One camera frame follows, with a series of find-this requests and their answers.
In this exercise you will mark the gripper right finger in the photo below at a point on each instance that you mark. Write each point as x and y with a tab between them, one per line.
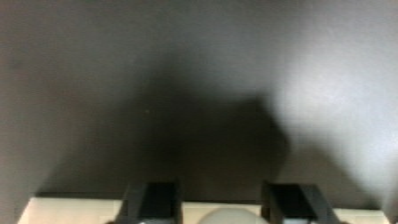
296	205

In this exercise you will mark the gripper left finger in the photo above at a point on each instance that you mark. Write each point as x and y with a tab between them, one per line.
152	204

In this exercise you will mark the white cabinet top block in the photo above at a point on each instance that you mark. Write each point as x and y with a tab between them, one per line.
95	211

